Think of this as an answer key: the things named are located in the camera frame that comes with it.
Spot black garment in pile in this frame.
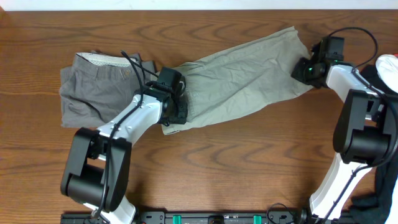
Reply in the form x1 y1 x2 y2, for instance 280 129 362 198
348 63 398 224

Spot folded dark grey shorts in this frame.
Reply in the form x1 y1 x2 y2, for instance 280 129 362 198
59 51 156 128

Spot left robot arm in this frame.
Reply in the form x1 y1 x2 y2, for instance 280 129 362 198
60 78 187 223

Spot light khaki green pants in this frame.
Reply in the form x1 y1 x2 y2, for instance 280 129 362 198
162 27 311 135

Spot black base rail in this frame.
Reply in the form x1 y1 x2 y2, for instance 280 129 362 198
60 210 307 224

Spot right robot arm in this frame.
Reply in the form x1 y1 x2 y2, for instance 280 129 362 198
291 35 397 223

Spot white garment in pile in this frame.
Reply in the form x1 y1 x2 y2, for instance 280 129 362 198
376 54 397 224

